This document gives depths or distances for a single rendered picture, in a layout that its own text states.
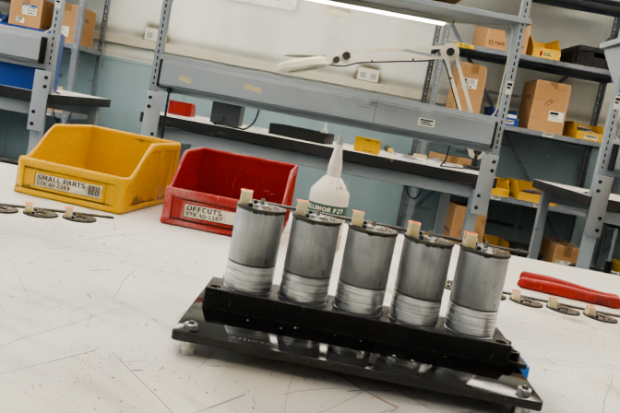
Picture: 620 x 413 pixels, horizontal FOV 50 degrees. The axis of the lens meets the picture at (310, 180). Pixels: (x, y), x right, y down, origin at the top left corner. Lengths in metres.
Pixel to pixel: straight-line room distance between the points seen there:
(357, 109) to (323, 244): 2.24
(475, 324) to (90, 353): 0.18
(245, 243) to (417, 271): 0.08
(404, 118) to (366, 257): 2.25
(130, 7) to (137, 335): 4.66
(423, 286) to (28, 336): 0.18
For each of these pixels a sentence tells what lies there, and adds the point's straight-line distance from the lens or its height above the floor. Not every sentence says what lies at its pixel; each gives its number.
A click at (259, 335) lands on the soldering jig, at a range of 0.31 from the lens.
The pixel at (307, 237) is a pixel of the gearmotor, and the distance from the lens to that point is 0.32.
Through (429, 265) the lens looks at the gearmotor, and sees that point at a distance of 0.33.
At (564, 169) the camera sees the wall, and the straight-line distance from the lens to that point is 4.95.
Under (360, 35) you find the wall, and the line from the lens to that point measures 4.72.
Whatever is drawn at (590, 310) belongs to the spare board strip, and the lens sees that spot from 0.56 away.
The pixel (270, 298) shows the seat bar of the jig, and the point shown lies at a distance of 0.33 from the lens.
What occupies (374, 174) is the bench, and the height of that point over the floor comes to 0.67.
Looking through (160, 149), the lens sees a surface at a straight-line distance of 0.63.
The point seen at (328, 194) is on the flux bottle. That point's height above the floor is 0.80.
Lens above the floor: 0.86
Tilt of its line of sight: 6 degrees down
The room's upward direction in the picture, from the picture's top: 11 degrees clockwise
